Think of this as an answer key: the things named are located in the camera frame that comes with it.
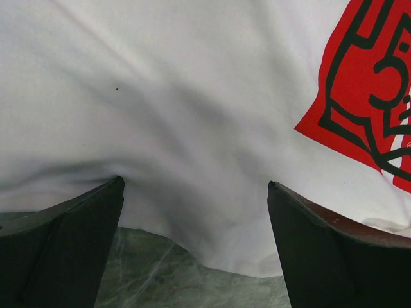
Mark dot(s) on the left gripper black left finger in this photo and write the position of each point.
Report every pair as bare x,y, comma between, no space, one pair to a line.
56,257

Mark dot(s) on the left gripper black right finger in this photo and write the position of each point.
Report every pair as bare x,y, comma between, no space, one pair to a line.
329,260

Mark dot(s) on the white Coca-Cola t-shirt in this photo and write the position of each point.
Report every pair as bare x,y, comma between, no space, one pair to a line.
197,105

